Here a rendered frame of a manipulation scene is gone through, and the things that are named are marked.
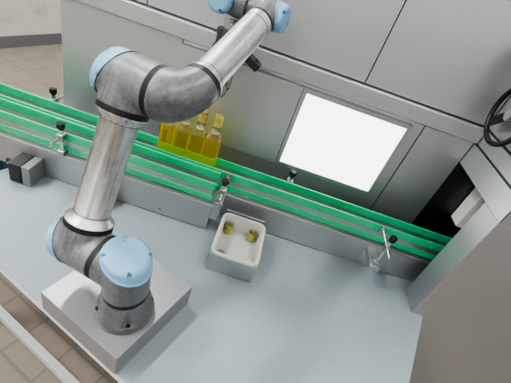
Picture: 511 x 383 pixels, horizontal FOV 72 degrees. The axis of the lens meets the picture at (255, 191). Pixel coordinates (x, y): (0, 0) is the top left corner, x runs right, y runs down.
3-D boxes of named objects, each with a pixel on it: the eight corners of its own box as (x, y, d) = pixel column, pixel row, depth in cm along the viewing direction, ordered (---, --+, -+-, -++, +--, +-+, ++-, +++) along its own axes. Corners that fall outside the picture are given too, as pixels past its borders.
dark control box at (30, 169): (45, 176, 135) (43, 158, 130) (30, 188, 128) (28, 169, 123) (23, 169, 134) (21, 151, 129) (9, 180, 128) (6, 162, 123)
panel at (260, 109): (369, 191, 151) (411, 123, 131) (369, 195, 149) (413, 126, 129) (170, 123, 147) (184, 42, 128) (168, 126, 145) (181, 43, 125)
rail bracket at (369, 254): (368, 257, 147) (395, 220, 134) (372, 289, 134) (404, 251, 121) (357, 254, 147) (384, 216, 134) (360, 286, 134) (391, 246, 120)
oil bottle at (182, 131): (185, 166, 144) (195, 121, 131) (181, 174, 139) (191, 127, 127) (172, 162, 143) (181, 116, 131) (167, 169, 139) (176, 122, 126)
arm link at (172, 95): (186, 111, 65) (296, -9, 88) (138, 88, 67) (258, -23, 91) (192, 150, 75) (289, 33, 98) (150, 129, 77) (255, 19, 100)
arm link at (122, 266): (128, 317, 82) (131, 282, 74) (84, 289, 85) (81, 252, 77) (160, 282, 92) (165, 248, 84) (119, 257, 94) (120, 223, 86)
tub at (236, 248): (260, 239, 141) (267, 224, 136) (251, 283, 123) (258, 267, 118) (219, 226, 141) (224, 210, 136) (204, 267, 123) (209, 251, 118)
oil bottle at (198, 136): (198, 171, 144) (210, 126, 132) (195, 178, 139) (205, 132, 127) (185, 166, 144) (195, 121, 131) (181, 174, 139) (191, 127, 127)
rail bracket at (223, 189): (228, 190, 139) (236, 165, 132) (217, 216, 125) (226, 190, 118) (220, 188, 139) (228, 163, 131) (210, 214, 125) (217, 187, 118)
